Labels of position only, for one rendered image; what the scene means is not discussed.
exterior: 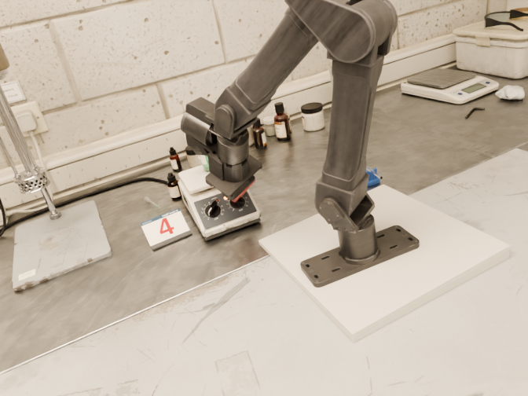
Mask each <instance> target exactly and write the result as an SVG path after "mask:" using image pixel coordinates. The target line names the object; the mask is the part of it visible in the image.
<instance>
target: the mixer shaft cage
mask: <svg viewBox="0 0 528 396"><path fill-rule="evenodd" d="M0 94H1V96H2V99H3V101H4V102H5V106H6V107H7V109H8V111H9V114H10V116H11V118H12V120H13V122H14V125H15V127H16V129H17V131H18V133H19V135H20V138H21V140H22V142H23V144H24V147H25V148H26V150H27V154H28V155H29V157H30V159H31V161H32V164H33V166H34V167H33V168H31V164H30V163H29V161H28V158H27V157H26V154H25V152H24V150H23V148H22V146H21V144H20V141H19V139H18V137H17V135H16V132H15V130H14V129H13V126H12V124H11V122H10V120H9V117H8V116H7V114H6V110H5V109H4V107H3V105H2V103H1V100H0V117H1V119H2V122H3V123H4V125H5V128H6V130H7V132H8V134H9V136H10V138H11V140H12V143H13V145H14V147H15V149H16V151H17V153H18V156H19V157H20V160H21V162H22V164H23V165H24V168H25V170H24V171H22V172H20V173H19V174H18V172H17V169H16V168H15V166H14V164H13V161H12V159H11V157H10V155H9V153H8V151H7V149H6V147H5V145H4V143H3V141H2V139H1V136H0V145H1V147H2V149H3V152H4V153H5V156H6V158H7V160H8V161H9V164H10V166H11V167H12V169H13V172H14V178H13V181H14V182H15V183H16V184H18V186H19V188H20V193H23V194H29V193H35V192H38V191H40V190H42V189H44V188H45V187H47V186H48V185H49V184H50V180H49V179H48V177H47V175H46V172H47V171H46V168H45V167H39V166H37V164H36V162H35V159H34V157H33V155H32V154H31V150H30V149H29V147H28V144H27V142H26V140H25V138H24V136H23V133H22V131H21V129H20V127H19V124H18V122H17V120H16V118H15V116H14V114H13V111H12V109H11V108H10V105H9V102H8V101H7V99H6V96H5V94H4V92H3V90H2V87H1V85H0ZM39 187H40V188H39ZM34 188H35V189H34ZM30 190H31V191H30Z"/></svg>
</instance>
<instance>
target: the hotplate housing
mask: <svg viewBox="0 0 528 396"><path fill-rule="evenodd" d="M178 186H179V189H180V191H181V196H182V199H183V201H184V203H185V205H186V207H187V208H188V210H189V212H190V214H191V215H192V217H193V219H194V221H195V223H196V224H197V226H198V228H199V230H200V232H201V233H202V235H203V237H204V238H205V239H206V240H210V239H213V238H215V237H219V236H221V235H224V234H226V233H230V232H232V231H234V230H237V229H241V228H243V227H245V226H249V225H251V224H254V223H256V222H260V221H261V219H260V217H261V213H260V210H259V208H258V206H257V204H256V202H255V201H254V199H253V197H252V195H251V193H250V191H249V189H248V190H247V193H248V195H249V196H250V197H251V200H252V202H253V204H254V205H255V208H256V210H257V211H256V212H254V213H251V214H248V215H245V216H243V217H240V218H237V219H234V220H232V221H229V222H226V223H223V224H221V225H217V226H215V227H212V228H210V229H205V228H204V226H203V223H202V222H201V220H200V216H199V215H198V212H197V210H196V207H195V205H194V203H193V202H196V201H198V200H202V199H205V198H208V197H210V196H214V195H217V194H219V193H221V192H220V191H219V190H217V189H216V188H215V187H213V188H209V189H205V190H203V191H200V192H196V193H193V194H190V193H189V192H188V191H187V189H186V188H185V186H184V185H183V183H182V181H181V179H179V181H178Z"/></svg>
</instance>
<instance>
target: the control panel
mask: <svg viewBox="0 0 528 396"><path fill-rule="evenodd" d="M242 197H243V198H244V201H245V204H244V206H243V207H242V208H238V209H236V208H233V207H232V206H231V205H230V199H225V198H224V196H223V195H222V194H221V193H219V194H217V195H214V196H210V197H208V198H205V199H202V200H198V201H196V202H193V203H194V205H195V207H196V210H197V212H198V215H199V216H200V220H201V222H202V223H203V227H204V228H205V229H210V228H212V227H215V226H218V225H221V224H223V223H226V222H229V221H232V220H234V219H237V218H240V217H243V216H245V215H249V214H251V213H254V212H256V211H257V210H256V208H255V205H254V204H253V202H252V200H251V197H250V196H249V195H248V192H247V191H246V192H245V194H244V195H243V196H242ZM216 199H219V201H218V202H217V205H218V206H219V207H220V214H219V215H218V216H216V217H213V218H211V217H208V216H207V215H206V213H205V208H206V207H207V206H208V205H209V204H212V203H213V201H215V200H216Z"/></svg>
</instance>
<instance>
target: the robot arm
mask: <svg viewBox="0 0 528 396"><path fill-rule="evenodd" d="M284 1H285V2H286V4H287V5H288V8H287V10H286V11H285V13H284V17H283V19H282V20H281V22H280V23H279V24H278V26H277V28H276V29H275V30H274V32H273V34H272V35H271V36H270V37H269V38H268V40H267V41H266V43H265V44H264V45H263V47H262V48H261V49H260V50H259V52H258V53H257V55H256V56H255V58H254V59H253V60H252V62H251V63H250V64H249V65H248V66H247V67H246V68H245V69H244V70H243V71H242V72H241V73H240V74H239V75H238V76H237V77H236V79H235V80H234V81H233V83H232V84H231V85H230V86H228V87H226V88H225V90H224V91H223V92H222V94H221V95H220V97H219V98H218V100H217V101H216V102H215V104H214V103H212V102H210V101H208V100H207V99H205V98H203V97H198V98H197V99H196V100H194V101H191V102H189V103H188V104H186V106H185V113H184V115H183V116H182V119H181V131H182V132H184V133H185V136H186V141H187V145H188V146H191V148H192V150H193V151H194V152H195V154H196V155H202V156H208V164H209V171H210V173H209V174H208V175H207V176H206V177H205V182H206V183H207V184H208V185H209V186H210V187H212V186H214V187H215V188H216V189H217V190H219V191H220V192H221V193H222V195H223V196H224V197H226V198H227V199H230V200H232V201H233V202H234V203H236V202H237V201H238V200H239V198H241V197H242V196H243V195H244V194H245V192H246V191H247V190H248V189H249V188H250V187H251V186H252V185H253V184H254V182H255V176H254V174H255V173H256V172H257V171H258V170H259V169H262V163H261V162H260V161H258V160H257V159H256V158H254V157H253V156H251V155H249V132H248V129H247V128H248V127H250V126H251V125H253V124H254V123H256V121H257V118H258V115H259V114H261V113H262V111H263V110H264V109H265V108H266V107H267V106H268V104H269V103H270V102H271V101H272V100H271V98H272V96H273V95H274V94H275V93H276V92H277V89H278V87H279V86H280V85H281V84H282V82H283V81H284V80H285V79H286V78H287V77H288V76H289V75H290V74H291V73H292V71H293V70H294V69H295V68H296V67H297V65H298V64H299V63H300V62H301V61H302V60H303V58H304V57H305V56H306V55H307V54H308V53H309V52H310V51H311V50H312V49H313V47H314V46H315V45H316V44H317V43H318V42H319V41H320V43H321V44H322V45H323V46H324V47H325V49H326V50H327V59H330V60H332V77H333V88H332V109H331V117H330V125H329V134H328V147H327V153H326V159H325V162H324V166H323V170H322V175H321V177H320V178H319V179H318V180H317V181H316V188H315V197H314V204H315V207H316V209H317V211H318V213H319V214H320V215H321V216H322V217H323V218H324V219H325V221H326V222H327V223H328V224H331V225H332V228H333V229H334V230H337V232H338V238H339V246H338V247H336V248H334V249H332V250H330V251H326V252H324V253H321V254H319V255H316V256H314V257H311V258H308V259H306V260H303V261H301V262H300V266H301V270H302V271H303V272H304V274H305V275H306V277H307V278H308V279H309V281H310V282H311V283H312V285H313V286H314V287H315V288H322V287H324V286H326V285H328V284H331V283H333V282H336V281H339V280H341V279H343V278H345V277H348V276H351V275H353V274H356V273H359V272H361V271H362V270H366V269H368V268H370V267H373V266H376V265H378V264H380V263H382V262H386V261H388V260H390V259H393V258H395V257H398V256H399V255H403V254H405V253H407V252H410V251H413V250H415V249H417V248H418V247H419V246H420V241H419V240H418V239H417V238H416V237H414V236H413V235H412V234H411V233H409V232H408V231H407V230H405V229H403V228H402V227H401V226H399V225H393V226H391V227H388V228H386V229H383V230H380V231H379V232H376V226H375V219H374V217H373V215H372V214H370V213H371V212H372V210H373V209H374V208H375V203H374V201H373V200H372V198H371V197H370V195H369V194H368V193H367V186H368V181H369V174H366V168H367V162H366V154H367V147H368V141H369V131H370V126H371V122H372V112H373V106H374V101H375V96H376V88H377V84H378V81H379V78H380V75H381V72H382V69H383V61H384V56H386V55H387V54H388V53H389V52H390V49H391V40H392V36H393V34H394V33H395V31H396V28H397V26H398V15H397V11H396V9H395V7H394V5H393V4H392V3H391V2H390V1H389V0H284Z"/></svg>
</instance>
